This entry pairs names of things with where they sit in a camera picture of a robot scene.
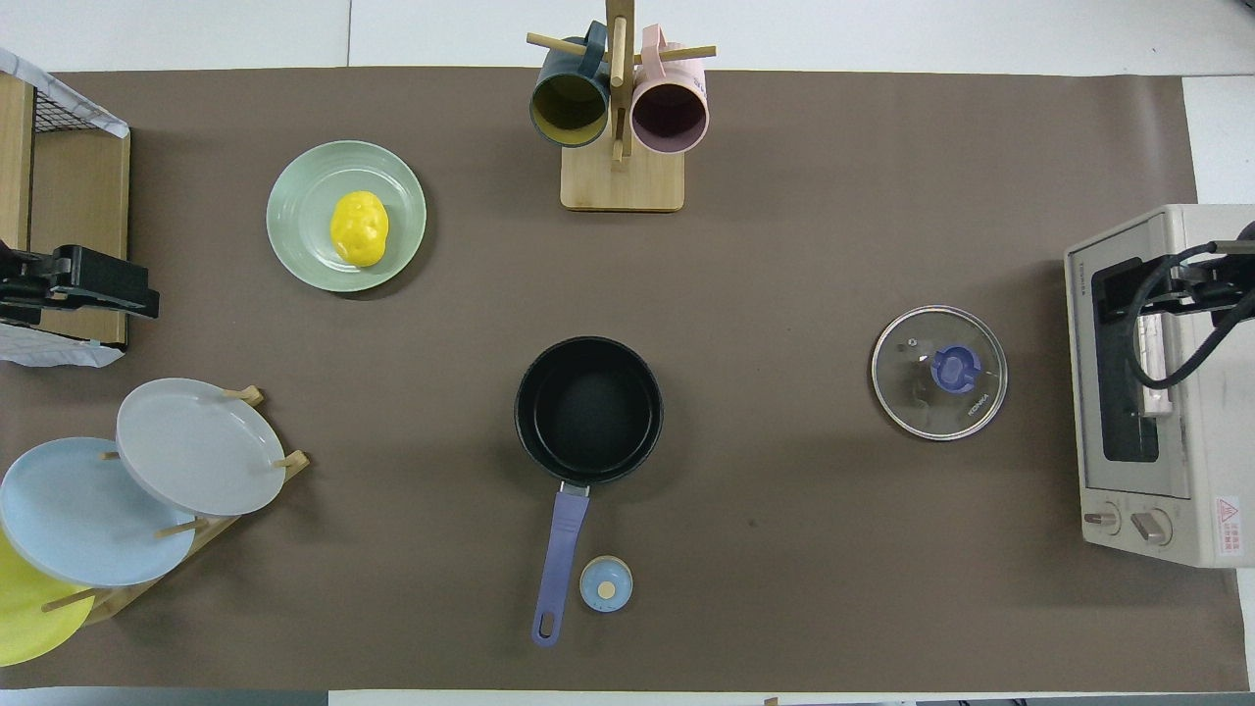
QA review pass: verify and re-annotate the pale green plate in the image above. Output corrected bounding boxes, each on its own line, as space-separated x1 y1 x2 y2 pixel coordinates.
266 140 427 293

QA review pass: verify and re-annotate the wooden mug tree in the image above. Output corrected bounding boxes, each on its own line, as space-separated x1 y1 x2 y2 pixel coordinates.
527 0 718 213

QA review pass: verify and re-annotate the black pot purple handle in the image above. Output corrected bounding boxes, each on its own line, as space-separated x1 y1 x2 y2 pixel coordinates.
514 336 665 648

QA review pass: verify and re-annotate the glass lid blue knob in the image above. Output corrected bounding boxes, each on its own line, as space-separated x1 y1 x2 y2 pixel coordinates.
871 305 1010 442

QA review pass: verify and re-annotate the black wire basket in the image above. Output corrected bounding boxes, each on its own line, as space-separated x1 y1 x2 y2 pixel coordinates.
34 83 111 135

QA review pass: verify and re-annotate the dark teal mug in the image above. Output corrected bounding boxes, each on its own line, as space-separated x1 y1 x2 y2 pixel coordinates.
529 22 612 149

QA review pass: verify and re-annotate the pink mug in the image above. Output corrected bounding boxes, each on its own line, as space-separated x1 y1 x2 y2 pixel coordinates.
630 25 710 156

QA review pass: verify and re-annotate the small blue knob lid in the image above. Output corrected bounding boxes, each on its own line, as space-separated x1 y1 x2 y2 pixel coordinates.
578 555 634 614

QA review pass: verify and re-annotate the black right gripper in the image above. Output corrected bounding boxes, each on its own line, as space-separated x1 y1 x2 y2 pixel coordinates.
1093 240 1255 323

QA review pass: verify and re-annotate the light blue plate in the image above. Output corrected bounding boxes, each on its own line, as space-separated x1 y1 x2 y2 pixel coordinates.
0 437 197 588

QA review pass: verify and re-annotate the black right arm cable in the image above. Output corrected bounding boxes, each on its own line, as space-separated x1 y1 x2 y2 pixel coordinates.
1126 240 1255 391

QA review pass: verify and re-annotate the grey plate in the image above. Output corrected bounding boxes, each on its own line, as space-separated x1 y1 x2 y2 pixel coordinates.
116 378 287 518

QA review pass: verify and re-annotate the dark wooden board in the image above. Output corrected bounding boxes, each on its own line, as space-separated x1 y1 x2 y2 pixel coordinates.
29 132 130 349

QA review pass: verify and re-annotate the yellow potato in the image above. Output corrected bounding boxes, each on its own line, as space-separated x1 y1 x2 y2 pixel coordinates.
329 190 390 268

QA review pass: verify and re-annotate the yellow plate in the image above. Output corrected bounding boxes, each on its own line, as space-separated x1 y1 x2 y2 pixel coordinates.
0 529 97 668

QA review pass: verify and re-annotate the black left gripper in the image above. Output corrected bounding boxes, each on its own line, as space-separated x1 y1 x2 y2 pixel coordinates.
0 245 160 327

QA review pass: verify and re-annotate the brown table mat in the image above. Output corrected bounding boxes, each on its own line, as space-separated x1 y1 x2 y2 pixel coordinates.
0 67 1251 692

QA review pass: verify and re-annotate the wooden plate rack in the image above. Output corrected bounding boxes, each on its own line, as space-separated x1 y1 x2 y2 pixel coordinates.
41 385 311 627

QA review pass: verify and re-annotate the light wooden board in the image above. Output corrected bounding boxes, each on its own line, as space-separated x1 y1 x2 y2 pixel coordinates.
0 74 35 251

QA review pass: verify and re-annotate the beige toaster oven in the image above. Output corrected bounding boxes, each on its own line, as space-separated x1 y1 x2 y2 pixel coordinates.
1065 203 1255 570

